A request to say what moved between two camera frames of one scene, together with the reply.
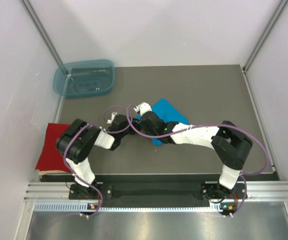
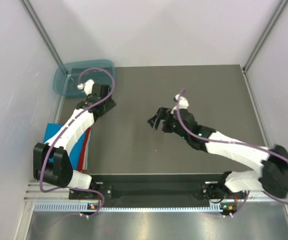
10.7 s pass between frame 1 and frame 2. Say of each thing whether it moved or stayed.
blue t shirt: moved
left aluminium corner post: stayed
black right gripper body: moved
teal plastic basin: stayed
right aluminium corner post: stayed
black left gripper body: moved
